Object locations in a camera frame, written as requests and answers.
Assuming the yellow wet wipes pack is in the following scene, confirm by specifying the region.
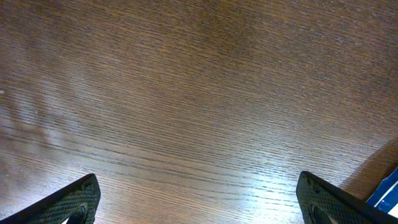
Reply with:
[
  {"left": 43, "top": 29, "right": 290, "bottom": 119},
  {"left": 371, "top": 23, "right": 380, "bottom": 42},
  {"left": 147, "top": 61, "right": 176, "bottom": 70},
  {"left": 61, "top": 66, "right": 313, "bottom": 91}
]
[{"left": 366, "top": 169, "right": 398, "bottom": 218}]

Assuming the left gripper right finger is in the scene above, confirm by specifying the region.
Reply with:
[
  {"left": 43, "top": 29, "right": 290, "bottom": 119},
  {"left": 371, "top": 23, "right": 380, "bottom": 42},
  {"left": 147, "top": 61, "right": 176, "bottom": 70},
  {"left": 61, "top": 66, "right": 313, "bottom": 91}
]
[{"left": 296, "top": 171, "right": 397, "bottom": 224}]

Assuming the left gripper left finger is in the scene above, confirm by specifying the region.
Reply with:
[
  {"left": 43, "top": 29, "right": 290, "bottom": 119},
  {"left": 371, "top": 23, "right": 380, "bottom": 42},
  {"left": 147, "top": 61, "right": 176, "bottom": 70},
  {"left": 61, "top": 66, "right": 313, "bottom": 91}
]
[{"left": 1, "top": 174, "right": 101, "bottom": 224}]

